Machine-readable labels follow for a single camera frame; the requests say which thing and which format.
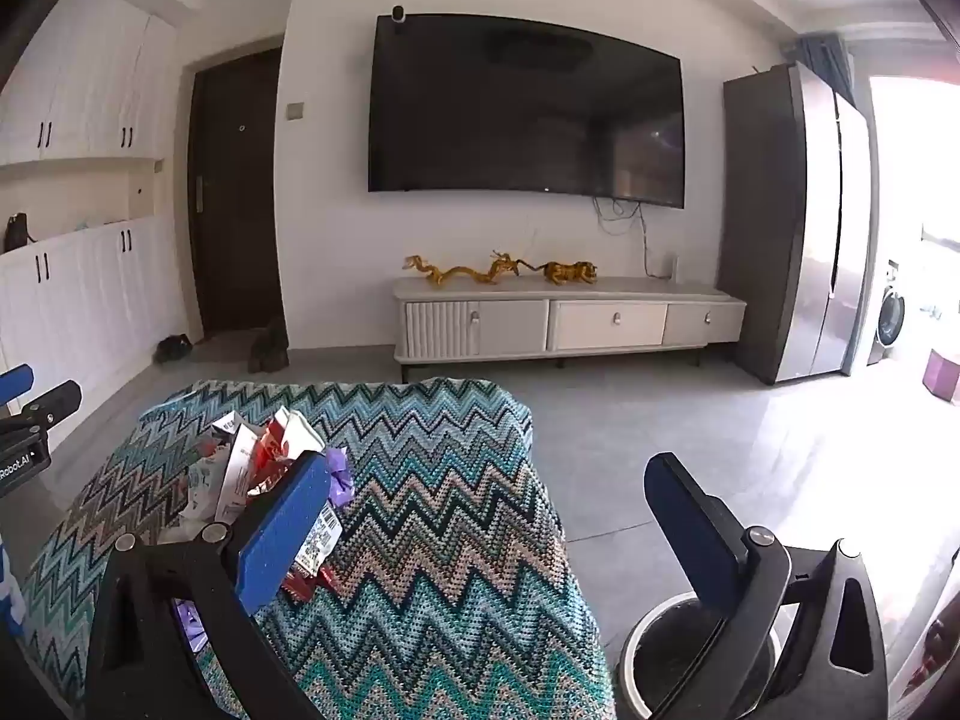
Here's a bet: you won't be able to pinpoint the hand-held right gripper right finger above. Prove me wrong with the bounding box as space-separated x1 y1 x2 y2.
643 452 890 720

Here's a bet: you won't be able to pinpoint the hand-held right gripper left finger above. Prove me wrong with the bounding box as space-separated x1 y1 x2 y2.
85 452 335 720

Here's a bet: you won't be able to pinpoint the white barcode packet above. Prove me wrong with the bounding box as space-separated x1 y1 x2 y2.
292 502 344 578

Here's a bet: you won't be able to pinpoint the purple wrapper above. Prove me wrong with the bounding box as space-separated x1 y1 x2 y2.
176 600 207 653
322 446 355 507

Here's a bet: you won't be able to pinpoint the white carton box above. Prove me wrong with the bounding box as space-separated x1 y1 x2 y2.
211 412 263 522

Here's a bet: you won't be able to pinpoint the red and white carton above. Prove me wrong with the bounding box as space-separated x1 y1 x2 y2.
251 406 327 496

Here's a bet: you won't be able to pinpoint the clear wrapper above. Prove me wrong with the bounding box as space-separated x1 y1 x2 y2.
176 450 226 526

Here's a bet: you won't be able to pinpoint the white round trash bin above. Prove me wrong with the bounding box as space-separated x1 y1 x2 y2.
619 592 785 720

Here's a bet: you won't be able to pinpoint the white base cabinets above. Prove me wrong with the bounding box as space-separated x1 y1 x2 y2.
0 214 200 451

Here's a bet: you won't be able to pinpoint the black bag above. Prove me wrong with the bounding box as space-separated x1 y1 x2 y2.
4 212 37 254

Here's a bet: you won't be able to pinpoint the dark boots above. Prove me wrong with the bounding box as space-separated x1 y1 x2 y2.
249 315 290 374

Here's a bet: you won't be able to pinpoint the white television cabinet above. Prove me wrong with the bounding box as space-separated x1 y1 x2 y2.
391 275 747 383

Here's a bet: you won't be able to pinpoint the dark brown door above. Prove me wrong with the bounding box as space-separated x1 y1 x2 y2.
187 47 286 342

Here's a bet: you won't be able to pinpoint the golden tiger figurine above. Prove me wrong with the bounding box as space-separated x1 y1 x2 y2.
541 260 599 287

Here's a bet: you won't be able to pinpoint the washing machine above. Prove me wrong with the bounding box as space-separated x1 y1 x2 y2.
870 261 908 367

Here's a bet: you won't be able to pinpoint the purple box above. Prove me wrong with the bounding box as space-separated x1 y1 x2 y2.
922 349 960 400

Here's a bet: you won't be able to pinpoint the grey double-door refrigerator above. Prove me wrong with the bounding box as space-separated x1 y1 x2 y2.
716 61 878 387

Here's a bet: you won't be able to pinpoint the golden dragon figurine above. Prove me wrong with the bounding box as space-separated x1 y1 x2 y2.
403 250 537 290

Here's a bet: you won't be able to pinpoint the blue curtain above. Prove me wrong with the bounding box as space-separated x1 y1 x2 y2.
795 34 856 106

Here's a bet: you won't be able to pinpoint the white wall cabinets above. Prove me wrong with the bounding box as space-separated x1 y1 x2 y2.
0 0 181 166

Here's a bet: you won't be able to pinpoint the television cables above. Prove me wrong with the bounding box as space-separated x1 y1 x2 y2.
592 195 650 278

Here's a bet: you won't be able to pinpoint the wall-mounted black television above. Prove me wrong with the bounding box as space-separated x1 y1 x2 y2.
367 13 687 209

